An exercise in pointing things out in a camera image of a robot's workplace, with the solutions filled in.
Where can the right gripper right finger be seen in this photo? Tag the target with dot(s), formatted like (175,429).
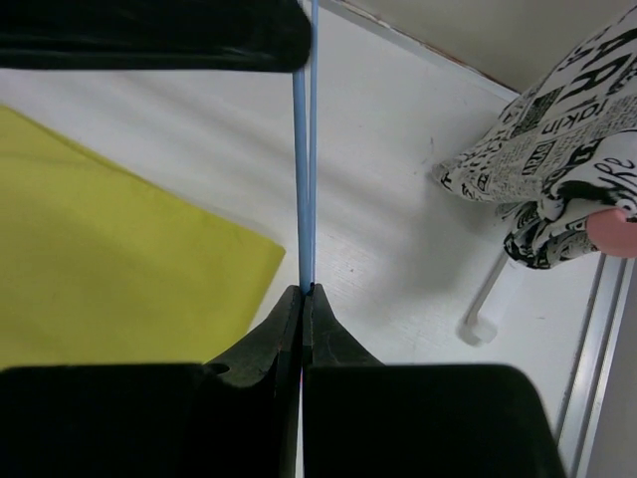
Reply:
(365,418)

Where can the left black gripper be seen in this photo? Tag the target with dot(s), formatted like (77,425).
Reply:
(156,35)

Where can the pink plastic hanger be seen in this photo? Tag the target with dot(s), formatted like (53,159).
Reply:
(612,234)

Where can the yellow trousers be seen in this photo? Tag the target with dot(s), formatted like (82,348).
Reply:
(100,266)

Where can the light blue wire hanger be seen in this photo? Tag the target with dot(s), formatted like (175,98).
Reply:
(306,159)

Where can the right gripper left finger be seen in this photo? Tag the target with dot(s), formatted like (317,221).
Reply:
(233,416)

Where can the newspaper print garment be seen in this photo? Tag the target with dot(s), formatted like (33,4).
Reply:
(561,151)

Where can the white clothes rack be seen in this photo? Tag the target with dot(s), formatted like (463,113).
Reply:
(480,325)

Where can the aluminium side rail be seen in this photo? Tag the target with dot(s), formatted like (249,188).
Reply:
(581,407)

